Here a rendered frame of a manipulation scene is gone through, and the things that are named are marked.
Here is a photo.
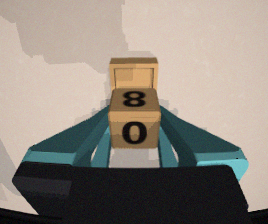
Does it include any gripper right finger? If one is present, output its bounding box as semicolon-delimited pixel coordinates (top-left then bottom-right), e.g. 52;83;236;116
157;105;249;182

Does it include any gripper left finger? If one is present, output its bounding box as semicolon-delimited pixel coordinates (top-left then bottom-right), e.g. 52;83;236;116
21;105;111;167

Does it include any tan wooden cube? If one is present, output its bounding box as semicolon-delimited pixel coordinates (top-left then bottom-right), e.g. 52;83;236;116
108;88;161;149

